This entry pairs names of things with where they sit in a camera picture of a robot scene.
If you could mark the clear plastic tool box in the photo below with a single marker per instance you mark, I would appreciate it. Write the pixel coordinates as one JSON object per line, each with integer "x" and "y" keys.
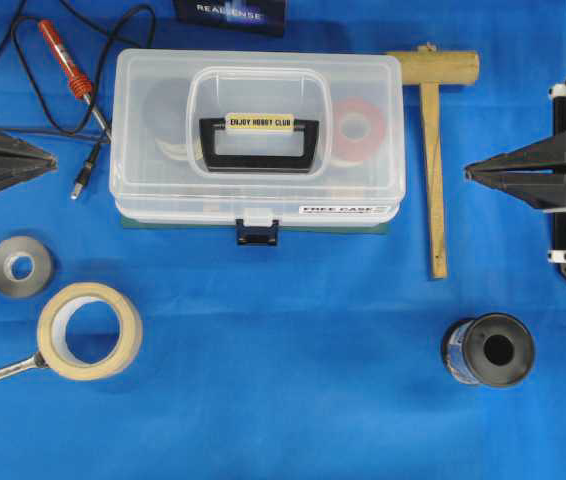
{"x": 257, "y": 139}

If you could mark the black solder wire spool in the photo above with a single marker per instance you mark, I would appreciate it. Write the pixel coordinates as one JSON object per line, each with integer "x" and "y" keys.
{"x": 495, "y": 350}

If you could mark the black RealSense box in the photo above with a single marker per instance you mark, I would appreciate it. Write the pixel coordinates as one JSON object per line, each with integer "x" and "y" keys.
{"x": 267, "y": 17}

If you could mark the red handled soldering iron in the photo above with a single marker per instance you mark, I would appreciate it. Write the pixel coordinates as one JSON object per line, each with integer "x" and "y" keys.
{"x": 78, "y": 82}

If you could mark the black box carry handle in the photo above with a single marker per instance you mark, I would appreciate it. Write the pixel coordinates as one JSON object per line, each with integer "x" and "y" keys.
{"x": 217, "y": 163}

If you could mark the beige masking tape roll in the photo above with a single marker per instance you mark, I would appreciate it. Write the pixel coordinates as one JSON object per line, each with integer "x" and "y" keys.
{"x": 52, "y": 332}

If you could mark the wooden mallet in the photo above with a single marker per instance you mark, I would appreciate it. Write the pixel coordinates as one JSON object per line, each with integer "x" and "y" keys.
{"x": 428, "y": 68}

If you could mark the silver wrench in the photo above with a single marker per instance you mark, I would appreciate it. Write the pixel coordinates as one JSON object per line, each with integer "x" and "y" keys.
{"x": 36, "y": 361}

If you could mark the grey tape roll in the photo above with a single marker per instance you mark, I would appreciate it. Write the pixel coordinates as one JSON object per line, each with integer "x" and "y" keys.
{"x": 26, "y": 267}

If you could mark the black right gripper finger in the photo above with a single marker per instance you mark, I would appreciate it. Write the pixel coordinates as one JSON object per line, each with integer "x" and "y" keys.
{"x": 549, "y": 153}
{"x": 541, "y": 191}

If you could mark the black tape roll inside box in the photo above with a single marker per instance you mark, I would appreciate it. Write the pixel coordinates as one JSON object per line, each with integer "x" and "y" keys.
{"x": 164, "y": 110}

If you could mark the red tape roll inside box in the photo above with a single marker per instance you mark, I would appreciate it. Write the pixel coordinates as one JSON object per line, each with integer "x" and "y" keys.
{"x": 360, "y": 129}

